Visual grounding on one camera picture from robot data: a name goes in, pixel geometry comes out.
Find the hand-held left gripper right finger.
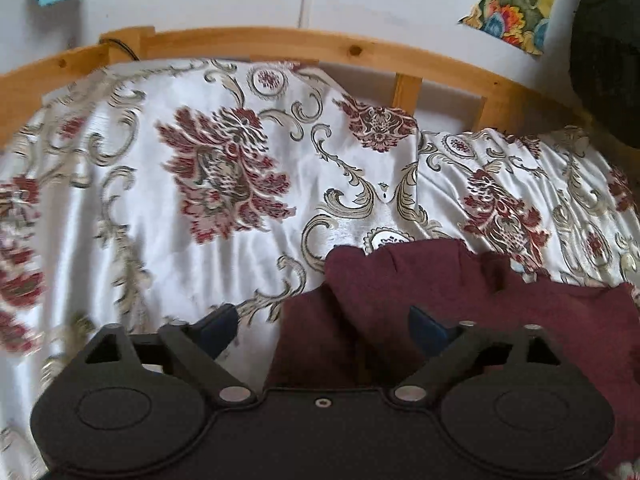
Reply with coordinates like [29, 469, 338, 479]
[389, 305, 567, 406]

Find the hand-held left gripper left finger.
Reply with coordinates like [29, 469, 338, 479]
[84, 303, 258, 405]

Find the maroon garment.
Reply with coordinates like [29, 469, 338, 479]
[264, 239, 640, 473]

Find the white floral bedspread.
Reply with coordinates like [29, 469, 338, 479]
[0, 59, 640, 480]

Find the wooden bed headboard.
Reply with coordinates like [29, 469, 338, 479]
[0, 26, 640, 163]

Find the black fuzzy cloth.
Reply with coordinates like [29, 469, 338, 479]
[570, 0, 640, 148]

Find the colourful floral hanging cloth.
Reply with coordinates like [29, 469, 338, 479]
[459, 0, 557, 57]

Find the black cable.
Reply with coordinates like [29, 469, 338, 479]
[104, 37, 141, 62]

